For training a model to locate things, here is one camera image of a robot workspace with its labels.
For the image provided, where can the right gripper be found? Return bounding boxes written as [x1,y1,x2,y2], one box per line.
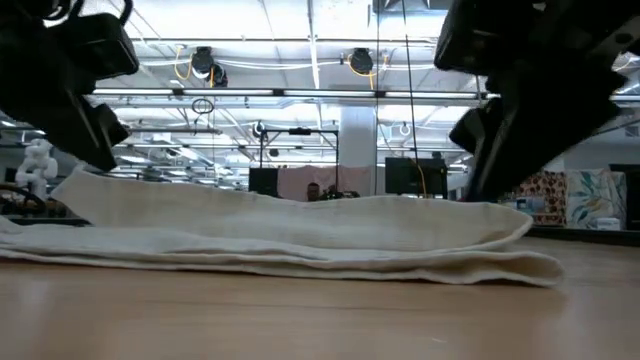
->
[433,0,629,202]

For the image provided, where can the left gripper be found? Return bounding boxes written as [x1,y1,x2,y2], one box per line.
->
[0,13,140,173]

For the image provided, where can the white plaid towel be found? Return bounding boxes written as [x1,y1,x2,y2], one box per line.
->
[0,167,565,287]

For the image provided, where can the white humanoid figure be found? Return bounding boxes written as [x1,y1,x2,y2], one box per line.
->
[13,138,60,201]

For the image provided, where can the brown floral panel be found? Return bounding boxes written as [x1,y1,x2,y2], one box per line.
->
[517,169,569,227]

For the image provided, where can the teal leaf panel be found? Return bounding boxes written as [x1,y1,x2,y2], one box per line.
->
[564,168,627,230]

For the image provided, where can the black cabinet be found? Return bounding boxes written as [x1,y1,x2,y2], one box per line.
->
[608,163,640,231]

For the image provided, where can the large black monitor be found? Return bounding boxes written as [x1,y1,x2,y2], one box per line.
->
[384,157,449,197]

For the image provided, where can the overhead light bar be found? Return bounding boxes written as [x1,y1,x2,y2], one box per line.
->
[89,87,484,99]

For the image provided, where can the white pillar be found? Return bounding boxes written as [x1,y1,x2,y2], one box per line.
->
[339,106,379,169]

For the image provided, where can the small black monitor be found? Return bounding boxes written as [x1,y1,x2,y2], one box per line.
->
[248,167,280,198]

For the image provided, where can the pink curtain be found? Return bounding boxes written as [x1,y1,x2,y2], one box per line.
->
[277,164,374,202]

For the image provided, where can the black aluminium table frame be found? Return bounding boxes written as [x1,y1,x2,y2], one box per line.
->
[0,215,640,247]

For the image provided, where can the black ceiling cable reel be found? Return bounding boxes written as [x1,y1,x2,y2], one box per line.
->
[348,47,375,76]
[191,46,217,77]

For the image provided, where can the black stand frame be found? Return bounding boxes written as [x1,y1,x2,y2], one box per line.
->
[258,127,340,194]

